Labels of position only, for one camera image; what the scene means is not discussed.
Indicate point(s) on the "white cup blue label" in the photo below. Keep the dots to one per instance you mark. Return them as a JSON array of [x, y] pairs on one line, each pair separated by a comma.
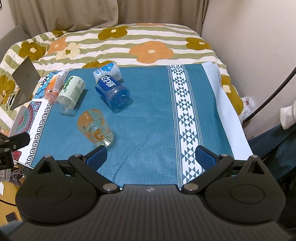
[[111, 69]]

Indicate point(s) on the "white plastic bag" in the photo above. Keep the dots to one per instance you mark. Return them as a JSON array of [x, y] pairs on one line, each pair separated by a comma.
[[248, 108]]

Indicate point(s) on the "orange label plastic cup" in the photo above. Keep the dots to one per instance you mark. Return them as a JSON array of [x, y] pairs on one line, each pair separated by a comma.
[[53, 88]]

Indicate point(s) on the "white cloth item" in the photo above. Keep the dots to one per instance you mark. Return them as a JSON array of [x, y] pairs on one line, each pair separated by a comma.
[[288, 116]]

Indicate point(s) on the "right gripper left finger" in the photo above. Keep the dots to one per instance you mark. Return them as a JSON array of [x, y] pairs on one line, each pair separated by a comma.
[[88, 165]]

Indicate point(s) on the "clear cup orange print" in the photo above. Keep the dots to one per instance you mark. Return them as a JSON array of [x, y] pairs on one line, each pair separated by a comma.
[[94, 127]]

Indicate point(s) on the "floral striped duvet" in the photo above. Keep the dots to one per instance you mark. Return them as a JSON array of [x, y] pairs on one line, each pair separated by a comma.
[[140, 44]]

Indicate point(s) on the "grey headboard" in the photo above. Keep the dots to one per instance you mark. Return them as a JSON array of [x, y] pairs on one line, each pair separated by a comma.
[[17, 34]]

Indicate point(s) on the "grey open laptop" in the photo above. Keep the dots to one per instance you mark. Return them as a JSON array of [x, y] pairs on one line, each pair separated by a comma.
[[26, 77]]

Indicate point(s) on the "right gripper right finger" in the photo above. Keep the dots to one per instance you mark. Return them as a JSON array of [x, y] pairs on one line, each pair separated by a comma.
[[215, 166]]

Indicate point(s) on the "beige curtain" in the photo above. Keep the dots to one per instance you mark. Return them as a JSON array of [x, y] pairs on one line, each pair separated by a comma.
[[38, 17]]

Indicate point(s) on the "teal patterned cloth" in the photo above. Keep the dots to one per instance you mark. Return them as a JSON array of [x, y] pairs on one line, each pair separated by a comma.
[[173, 109]]

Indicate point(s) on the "blue plastic cup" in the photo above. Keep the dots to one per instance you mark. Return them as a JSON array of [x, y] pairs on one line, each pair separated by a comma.
[[114, 94]]

